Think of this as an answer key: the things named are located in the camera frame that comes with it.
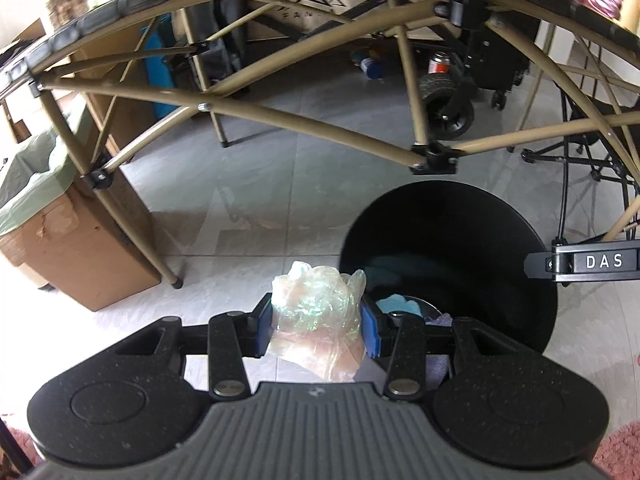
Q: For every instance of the red can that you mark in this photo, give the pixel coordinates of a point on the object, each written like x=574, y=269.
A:
x=438, y=62

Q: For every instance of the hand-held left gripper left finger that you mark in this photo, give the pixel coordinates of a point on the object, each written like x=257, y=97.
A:
x=264, y=327

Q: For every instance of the light blue fluffy cloth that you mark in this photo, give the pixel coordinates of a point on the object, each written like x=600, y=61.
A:
x=400, y=305

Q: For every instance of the blue and white bottle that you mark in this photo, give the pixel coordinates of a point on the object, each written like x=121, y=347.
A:
x=372, y=66

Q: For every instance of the iridescent plastic wrap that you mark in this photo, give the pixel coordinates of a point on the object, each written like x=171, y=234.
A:
x=315, y=310

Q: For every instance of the olive slatted folding table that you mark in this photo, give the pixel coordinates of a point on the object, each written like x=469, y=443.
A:
x=300, y=129

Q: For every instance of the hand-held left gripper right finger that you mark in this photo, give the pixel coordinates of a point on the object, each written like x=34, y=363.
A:
x=372, y=332

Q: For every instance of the blue plastic container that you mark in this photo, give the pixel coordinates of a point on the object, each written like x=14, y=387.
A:
x=162, y=75

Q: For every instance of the black trash bin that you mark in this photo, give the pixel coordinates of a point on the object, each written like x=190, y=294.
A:
x=450, y=240

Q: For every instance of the cardboard box with green liner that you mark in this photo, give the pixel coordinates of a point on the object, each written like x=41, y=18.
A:
x=75, y=255

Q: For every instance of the black folding chair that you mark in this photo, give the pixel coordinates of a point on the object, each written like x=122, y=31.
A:
x=530, y=155

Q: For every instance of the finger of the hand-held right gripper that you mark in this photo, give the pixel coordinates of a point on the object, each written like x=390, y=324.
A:
x=540, y=265

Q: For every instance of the large cardboard box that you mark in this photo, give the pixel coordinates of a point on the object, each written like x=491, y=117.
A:
x=95, y=35

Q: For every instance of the pink fluffy rug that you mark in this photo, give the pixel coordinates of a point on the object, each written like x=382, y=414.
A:
x=625, y=450

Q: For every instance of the black suitcase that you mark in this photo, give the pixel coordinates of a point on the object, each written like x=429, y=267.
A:
x=500, y=60

